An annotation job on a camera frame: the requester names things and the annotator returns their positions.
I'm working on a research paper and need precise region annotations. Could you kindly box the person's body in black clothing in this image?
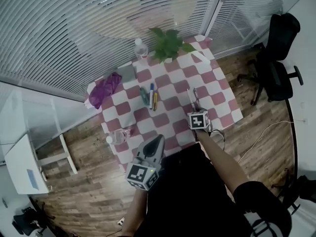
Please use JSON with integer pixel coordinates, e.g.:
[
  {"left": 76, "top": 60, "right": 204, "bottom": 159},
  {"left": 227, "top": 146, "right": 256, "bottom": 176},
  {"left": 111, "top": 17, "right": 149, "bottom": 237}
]
[{"left": 118, "top": 142, "right": 292, "bottom": 237}]

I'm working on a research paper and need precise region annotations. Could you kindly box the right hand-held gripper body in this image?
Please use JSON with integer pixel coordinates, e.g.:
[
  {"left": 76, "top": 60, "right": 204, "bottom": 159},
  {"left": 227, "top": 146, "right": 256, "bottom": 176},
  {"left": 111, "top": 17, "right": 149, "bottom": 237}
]
[{"left": 187, "top": 109, "right": 213, "bottom": 133}]

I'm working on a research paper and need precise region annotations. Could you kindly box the purple cloth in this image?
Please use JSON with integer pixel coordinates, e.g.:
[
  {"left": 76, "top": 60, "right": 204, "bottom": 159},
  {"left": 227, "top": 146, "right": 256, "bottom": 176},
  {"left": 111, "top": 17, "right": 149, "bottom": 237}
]
[{"left": 88, "top": 73, "right": 123, "bottom": 110}]

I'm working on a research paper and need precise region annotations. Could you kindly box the blue paper sheet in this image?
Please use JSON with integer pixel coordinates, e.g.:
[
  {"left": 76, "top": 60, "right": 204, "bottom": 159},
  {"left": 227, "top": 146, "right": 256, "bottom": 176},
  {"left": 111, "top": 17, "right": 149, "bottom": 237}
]
[{"left": 26, "top": 168, "right": 40, "bottom": 190}]

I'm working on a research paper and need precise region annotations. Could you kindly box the white side table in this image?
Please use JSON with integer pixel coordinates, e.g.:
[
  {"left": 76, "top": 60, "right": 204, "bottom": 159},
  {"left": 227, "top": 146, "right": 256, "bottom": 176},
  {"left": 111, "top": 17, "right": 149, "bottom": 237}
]
[{"left": 4, "top": 133, "right": 79, "bottom": 195}]

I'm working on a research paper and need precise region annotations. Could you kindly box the green potted plant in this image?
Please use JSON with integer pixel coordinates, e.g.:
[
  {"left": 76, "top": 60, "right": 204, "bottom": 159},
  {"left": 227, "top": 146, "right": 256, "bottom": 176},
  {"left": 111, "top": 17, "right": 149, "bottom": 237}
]
[{"left": 148, "top": 27, "right": 198, "bottom": 64}]

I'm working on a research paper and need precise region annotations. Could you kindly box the person's right forearm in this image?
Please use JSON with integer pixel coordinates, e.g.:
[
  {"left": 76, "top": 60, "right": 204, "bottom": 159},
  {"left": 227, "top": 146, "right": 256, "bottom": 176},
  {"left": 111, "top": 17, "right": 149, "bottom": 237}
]
[{"left": 195, "top": 129, "right": 250, "bottom": 203}]

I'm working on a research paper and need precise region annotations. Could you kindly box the blue white pen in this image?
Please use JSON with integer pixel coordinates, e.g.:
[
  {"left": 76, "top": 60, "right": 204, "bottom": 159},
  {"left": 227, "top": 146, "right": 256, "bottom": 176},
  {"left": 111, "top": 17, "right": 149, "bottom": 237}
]
[{"left": 149, "top": 82, "right": 155, "bottom": 110}]

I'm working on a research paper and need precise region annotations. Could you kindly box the small black swivel chair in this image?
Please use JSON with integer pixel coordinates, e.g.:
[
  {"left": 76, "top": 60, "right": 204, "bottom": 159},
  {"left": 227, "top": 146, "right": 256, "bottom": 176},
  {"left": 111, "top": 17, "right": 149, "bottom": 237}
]
[{"left": 12, "top": 206, "right": 47, "bottom": 236}]

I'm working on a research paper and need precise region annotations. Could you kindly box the long white floor cable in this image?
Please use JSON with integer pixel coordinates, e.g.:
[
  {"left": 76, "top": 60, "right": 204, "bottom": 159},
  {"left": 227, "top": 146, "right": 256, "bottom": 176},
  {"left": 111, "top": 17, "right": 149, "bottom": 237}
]
[{"left": 238, "top": 121, "right": 294, "bottom": 162}]

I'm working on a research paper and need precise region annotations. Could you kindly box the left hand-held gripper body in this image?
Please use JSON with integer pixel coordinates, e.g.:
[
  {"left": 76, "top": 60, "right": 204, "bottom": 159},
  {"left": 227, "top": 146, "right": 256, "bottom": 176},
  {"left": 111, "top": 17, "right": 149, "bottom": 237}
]
[{"left": 125, "top": 156, "right": 162, "bottom": 191}]

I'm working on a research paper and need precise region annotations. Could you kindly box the black office chair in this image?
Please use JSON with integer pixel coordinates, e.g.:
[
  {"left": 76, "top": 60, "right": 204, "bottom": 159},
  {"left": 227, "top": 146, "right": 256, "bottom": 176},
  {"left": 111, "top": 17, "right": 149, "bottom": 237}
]
[{"left": 237, "top": 12, "right": 304, "bottom": 106}]

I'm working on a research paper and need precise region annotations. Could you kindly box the person's left forearm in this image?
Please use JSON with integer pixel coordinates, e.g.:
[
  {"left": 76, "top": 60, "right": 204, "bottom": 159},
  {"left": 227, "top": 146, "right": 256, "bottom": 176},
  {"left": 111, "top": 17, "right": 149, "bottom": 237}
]
[{"left": 120, "top": 188, "right": 149, "bottom": 237}]

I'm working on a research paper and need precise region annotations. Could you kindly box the black chair with star base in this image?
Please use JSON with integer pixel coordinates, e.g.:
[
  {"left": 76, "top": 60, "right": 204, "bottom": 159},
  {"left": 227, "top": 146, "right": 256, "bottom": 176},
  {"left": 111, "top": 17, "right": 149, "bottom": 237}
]
[{"left": 271, "top": 168, "right": 316, "bottom": 216}]

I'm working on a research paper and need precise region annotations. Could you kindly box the grey flat pad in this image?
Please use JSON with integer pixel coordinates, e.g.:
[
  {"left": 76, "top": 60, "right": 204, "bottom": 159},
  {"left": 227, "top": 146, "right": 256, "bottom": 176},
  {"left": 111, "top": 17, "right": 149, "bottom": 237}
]
[{"left": 116, "top": 65, "right": 138, "bottom": 83}]

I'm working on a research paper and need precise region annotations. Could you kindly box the teal utility knife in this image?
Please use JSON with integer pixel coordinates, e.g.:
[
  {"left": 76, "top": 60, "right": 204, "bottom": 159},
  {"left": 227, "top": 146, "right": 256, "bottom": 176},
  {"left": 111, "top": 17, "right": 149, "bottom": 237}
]
[{"left": 139, "top": 87, "right": 148, "bottom": 106}]

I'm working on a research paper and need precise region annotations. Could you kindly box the checkered table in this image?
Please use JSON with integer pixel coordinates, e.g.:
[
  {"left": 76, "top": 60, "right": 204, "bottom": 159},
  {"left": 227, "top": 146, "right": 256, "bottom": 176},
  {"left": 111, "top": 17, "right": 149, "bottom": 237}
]
[{"left": 83, "top": 35, "right": 244, "bottom": 172}]

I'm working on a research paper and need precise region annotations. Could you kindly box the clear plastic water bottle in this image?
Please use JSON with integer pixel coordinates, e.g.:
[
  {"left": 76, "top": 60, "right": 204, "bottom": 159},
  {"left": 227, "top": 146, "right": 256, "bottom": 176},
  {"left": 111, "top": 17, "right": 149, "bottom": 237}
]
[
  {"left": 134, "top": 38, "right": 149, "bottom": 60},
  {"left": 105, "top": 129, "right": 131, "bottom": 145}
]

